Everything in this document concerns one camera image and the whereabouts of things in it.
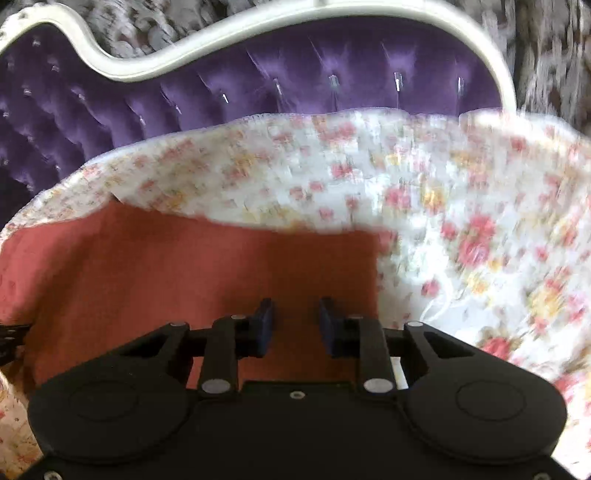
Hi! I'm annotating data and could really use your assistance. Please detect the purple tufted velvet headboard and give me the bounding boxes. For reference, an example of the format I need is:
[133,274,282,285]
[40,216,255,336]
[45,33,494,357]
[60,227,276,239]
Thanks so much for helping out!
[1,1,517,221]

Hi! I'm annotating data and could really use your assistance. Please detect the floral quilted bedspread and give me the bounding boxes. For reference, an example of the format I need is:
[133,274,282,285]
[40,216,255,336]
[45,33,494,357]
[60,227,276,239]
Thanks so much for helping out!
[1,109,590,479]

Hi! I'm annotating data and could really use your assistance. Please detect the grey damask curtain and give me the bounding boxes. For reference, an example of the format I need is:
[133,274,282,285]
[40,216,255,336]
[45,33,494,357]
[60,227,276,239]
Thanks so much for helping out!
[1,1,590,147]

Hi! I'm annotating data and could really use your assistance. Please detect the rust red pants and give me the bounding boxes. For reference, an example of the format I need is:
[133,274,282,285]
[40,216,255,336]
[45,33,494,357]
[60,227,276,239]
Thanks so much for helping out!
[1,201,381,394]

